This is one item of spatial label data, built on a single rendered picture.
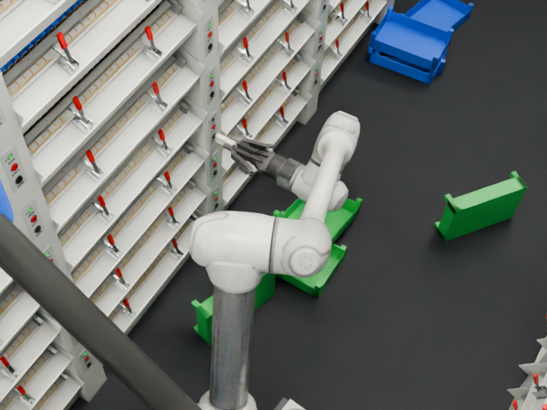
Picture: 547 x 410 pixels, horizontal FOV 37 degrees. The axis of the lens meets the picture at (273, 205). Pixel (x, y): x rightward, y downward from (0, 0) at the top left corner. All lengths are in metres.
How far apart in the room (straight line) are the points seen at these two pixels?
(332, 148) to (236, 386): 0.68
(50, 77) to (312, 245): 0.66
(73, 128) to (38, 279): 1.38
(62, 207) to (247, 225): 0.47
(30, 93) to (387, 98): 2.04
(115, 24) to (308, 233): 0.63
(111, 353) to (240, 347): 1.46
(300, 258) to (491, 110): 1.91
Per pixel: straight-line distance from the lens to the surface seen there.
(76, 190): 2.03
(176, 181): 2.49
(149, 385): 0.57
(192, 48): 2.20
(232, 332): 1.97
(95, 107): 1.94
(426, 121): 3.43
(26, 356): 2.27
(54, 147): 1.88
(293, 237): 1.81
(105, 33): 1.83
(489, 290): 3.03
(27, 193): 1.81
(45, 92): 1.73
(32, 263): 0.53
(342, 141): 2.27
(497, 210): 3.10
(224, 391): 2.09
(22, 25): 1.60
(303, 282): 2.85
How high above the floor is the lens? 2.54
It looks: 55 degrees down
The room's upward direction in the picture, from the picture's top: 4 degrees clockwise
